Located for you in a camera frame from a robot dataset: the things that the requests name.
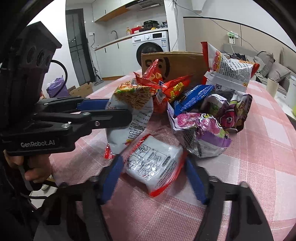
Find white red biscuit packet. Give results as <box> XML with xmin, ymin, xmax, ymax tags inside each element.
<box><xmin>125</xmin><ymin>135</ymin><xmax>187</xmax><ymax>197</ymax></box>

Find purple white snack bag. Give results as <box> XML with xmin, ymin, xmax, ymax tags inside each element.
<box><xmin>167</xmin><ymin>104</ymin><xmax>231</xmax><ymax>158</ymax></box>

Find noodle stick snack bag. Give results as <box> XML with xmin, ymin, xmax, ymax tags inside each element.
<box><xmin>104</xmin><ymin>78</ymin><xmax>161</xmax><ymax>159</ymax></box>

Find blue wafer snack packet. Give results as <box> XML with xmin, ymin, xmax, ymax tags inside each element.
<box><xmin>173</xmin><ymin>85</ymin><xmax>214</xmax><ymax>115</ymax></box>

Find red wafer snack packet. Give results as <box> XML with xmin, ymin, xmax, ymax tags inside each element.
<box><xmin>135</xmin><ymin>74</ymin><xmax>194</xmax><ymax>115</ymax></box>

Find red cone snack bag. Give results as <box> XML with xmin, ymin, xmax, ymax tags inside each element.
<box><xmin>135</xmin><ymin>59</ymin><xmax>163</xmax><ymax>89</ymax></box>

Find person's left hand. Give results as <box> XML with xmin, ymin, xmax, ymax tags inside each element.
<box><xmin>4</xmin><ymin>150</ymin><xmax>52</xmax><ymax>183</ymax></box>

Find small cardboard box on floor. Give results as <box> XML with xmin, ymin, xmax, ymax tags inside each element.
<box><xmin>68</xmin><ymin>83</ymin><xmax>93</xmax><ymax>97</ymax></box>

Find white kitchen cabinets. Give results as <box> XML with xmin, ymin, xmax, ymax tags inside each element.
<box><xmin>95</xmin><ymin>39</ymin><xmax>141</xmax><ymax>78</ymax></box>

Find pink checked tablecloth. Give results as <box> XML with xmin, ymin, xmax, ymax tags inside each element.
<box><xmin>51</xmin><ymin>81</ymin><xmax>295</xmax><ymax>240</ymax></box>

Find dark purple candy bag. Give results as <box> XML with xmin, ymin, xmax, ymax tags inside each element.
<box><xmin>200</xmin><ymin>91</ymin><xmax>253</xmax><ymax>133</ymax></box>

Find white washing machine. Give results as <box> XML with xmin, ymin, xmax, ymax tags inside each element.
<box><xmin>132</xmin><ymin>30</ymin><xmax>170</xmax><ymax>66</ymax></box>

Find brown cardboard box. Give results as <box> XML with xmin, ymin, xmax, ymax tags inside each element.
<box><xmin>141</xmin><ymin>51</ymin><xmax>208</xmax><ymax>88</ymax></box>

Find black rice cooker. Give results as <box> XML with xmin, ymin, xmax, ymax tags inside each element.
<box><xmin>142</xmin><ymin>20</ymin><xmax>159</xmax><ymax>31</ymax></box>

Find white red large chip bag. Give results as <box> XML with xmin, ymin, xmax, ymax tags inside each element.
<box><xmin>201</xmin><ymin>42</ymin><xmax>260</xmax><ymax>92</ymax></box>

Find range hood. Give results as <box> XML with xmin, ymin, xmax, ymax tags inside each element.
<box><xmin>125</xmin><ymin>0</ymin><xmax>164</xmax><ymax>11</ymax></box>

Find beige tumbler cup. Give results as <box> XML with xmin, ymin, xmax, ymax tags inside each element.
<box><xmin>266</xmin><ymin>78</ymin><xmax>279</xmax><ymax>98</ymax></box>

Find white electric kettle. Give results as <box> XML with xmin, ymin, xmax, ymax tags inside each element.
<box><xmin>285</xmin><ymin>75</ymin><xmax>296</xmax><ymax>108</ymax></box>

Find grey sofa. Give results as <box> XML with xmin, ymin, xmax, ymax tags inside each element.
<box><xmin>222</xmin><ymin>44</ymin><xmax>295</xmax><ymax>95</ymax></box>

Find grey cushion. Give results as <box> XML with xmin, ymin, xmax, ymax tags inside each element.
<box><xmin>254</xmin><ymin>51</ymin><xmax>275</xmax><ymax>77</ymax></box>

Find wall power strip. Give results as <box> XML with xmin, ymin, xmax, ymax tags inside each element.
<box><xmin>227</xmin><ymin>31</ymin><xmax>239</xmax><ymax>45</ymax></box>

